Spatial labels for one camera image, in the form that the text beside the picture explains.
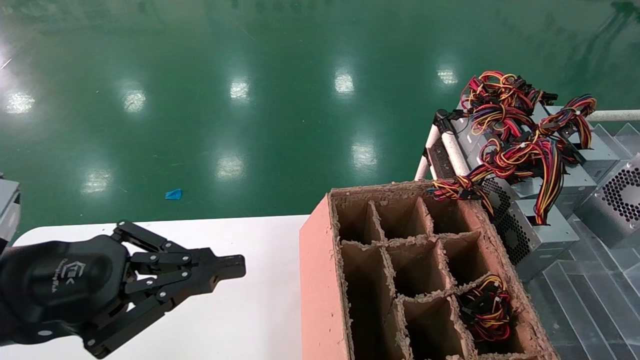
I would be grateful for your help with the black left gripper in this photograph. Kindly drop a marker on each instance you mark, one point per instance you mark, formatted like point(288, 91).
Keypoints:
point(55, 285)

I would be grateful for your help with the blue scrap on floor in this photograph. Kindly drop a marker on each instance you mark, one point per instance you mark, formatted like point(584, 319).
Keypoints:
point(173, 194)

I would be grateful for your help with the brown cardboard divider box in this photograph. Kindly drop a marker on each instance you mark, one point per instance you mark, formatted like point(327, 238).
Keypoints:
point(320, 290)

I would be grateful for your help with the white rack pipe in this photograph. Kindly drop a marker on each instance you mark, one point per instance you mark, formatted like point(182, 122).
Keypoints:
point(456, 155)
point(617, 116)
point(422, 165)

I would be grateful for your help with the black roller track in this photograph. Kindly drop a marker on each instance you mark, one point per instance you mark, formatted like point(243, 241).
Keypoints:
point(441, 160)

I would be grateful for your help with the black pipe joint connector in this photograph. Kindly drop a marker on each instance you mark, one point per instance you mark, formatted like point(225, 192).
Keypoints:
point(445, 119)

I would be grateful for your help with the clear plastic rack panels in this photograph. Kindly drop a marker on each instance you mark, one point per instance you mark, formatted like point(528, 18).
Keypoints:
point(590, 310)

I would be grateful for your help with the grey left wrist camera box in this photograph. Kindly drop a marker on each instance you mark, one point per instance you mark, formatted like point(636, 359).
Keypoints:
point(7, 205)

